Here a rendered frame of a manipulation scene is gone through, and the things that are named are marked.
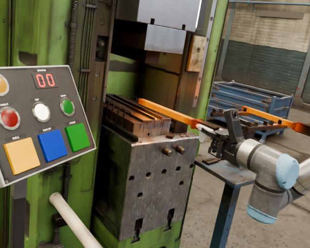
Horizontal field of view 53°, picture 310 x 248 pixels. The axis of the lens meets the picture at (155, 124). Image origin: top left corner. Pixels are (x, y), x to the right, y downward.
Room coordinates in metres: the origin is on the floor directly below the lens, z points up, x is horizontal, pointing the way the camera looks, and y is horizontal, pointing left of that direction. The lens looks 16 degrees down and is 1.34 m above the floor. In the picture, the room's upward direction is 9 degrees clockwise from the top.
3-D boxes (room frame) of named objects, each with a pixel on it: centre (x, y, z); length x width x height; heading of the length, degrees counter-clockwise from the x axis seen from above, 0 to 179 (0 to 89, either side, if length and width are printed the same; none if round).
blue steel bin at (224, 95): (5.19, -1.49, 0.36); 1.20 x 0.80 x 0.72; 48
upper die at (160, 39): (1.41, 0.15, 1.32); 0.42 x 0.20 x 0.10; 41
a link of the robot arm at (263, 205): (0.86, -0.37, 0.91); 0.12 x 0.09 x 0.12; 139
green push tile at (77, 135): (0.87, 0.22, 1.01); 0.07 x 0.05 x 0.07; 156
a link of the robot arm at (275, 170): (0.85, -0.36, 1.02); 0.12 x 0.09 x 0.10; 40
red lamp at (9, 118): (0.70, 0.35, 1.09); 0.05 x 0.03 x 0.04; 131
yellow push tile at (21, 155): (0.68, 0.31, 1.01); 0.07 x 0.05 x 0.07; 156
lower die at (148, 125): (1.41, 0.15, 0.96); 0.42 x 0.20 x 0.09; 41
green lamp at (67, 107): (0.88, 0.27, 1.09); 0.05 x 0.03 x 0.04; 131
